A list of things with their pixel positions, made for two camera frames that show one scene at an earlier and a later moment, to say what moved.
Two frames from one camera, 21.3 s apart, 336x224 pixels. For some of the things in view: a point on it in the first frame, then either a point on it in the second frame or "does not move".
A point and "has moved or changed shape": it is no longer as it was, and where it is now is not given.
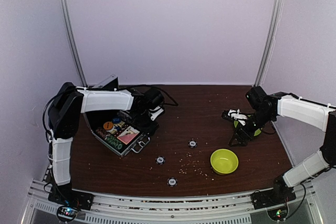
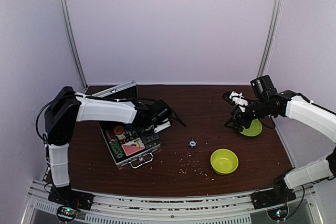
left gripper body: (141, 120) → (148, 141)
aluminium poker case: (116, 129) has moved or changed shape
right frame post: (272, 30) does not move
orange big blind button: (107, 125) → (118, 129)
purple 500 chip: (192, 144) does not move
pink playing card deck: (128, 135) → (130, 149)
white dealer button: (111, 130) → (121, 137)
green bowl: (224, 161) does not move
